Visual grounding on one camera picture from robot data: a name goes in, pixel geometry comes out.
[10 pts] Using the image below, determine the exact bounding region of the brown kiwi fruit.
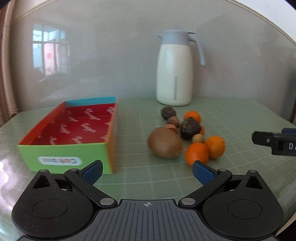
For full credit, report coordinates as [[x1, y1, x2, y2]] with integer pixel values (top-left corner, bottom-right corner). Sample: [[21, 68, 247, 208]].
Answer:
[[147, 126, 183, 159]]

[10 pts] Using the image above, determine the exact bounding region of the orange tangerine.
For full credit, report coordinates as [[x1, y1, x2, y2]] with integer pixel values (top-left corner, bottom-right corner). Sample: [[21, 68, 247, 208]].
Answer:
[[205, 136, 226, 159], [185, 143, 209, 166], [184, 110, 201, 123]]

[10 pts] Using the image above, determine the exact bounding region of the large dark passion fruit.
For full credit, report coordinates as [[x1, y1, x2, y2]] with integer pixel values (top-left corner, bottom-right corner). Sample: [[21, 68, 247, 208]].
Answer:
[[180, 117, 201, 140]]

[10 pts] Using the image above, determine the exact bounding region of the small tan longan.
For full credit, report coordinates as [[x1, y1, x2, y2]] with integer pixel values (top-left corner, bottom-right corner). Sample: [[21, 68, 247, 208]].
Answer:
[[192, 134, 205, 143]]

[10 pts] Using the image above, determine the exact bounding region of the white thermos jug grey lid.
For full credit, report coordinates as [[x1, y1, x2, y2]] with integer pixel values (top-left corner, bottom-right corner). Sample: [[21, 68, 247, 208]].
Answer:
[[156, 29, 206, 106]]

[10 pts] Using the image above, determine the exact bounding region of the colourful cardboard box red inside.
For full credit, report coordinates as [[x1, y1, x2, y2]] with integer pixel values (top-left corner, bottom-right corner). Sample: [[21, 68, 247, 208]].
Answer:
[[18, 96, 117, 175]]

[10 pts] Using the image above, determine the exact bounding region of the small brown longan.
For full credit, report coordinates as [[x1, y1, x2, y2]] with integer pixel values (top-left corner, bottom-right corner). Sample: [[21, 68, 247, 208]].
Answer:
[[166, 116, 180, 128]]

